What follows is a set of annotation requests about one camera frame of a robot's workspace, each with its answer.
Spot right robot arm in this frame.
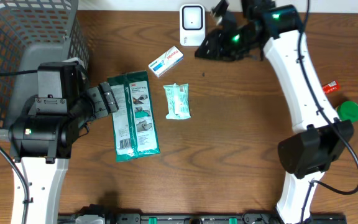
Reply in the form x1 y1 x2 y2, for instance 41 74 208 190
195 1 354 223

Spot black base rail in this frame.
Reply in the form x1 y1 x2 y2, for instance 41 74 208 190
57 212 347 224

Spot green lid jar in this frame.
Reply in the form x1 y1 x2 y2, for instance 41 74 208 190
336 101 358 123

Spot red stick sachet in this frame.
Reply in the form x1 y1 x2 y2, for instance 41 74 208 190
323 80 341 95

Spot left black cable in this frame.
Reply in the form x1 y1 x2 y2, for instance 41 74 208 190
0 70 39 224

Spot large green box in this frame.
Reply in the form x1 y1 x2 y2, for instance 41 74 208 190
108 70 160 162

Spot teal snack packet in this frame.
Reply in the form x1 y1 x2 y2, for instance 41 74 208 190
163 83 191 120

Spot grey plastic mesh basket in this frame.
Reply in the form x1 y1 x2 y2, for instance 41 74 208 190
0 0 90 140

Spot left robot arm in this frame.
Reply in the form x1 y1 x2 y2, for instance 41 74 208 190
9 60 119 223

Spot white green box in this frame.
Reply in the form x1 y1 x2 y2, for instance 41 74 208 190
148 46 184 78

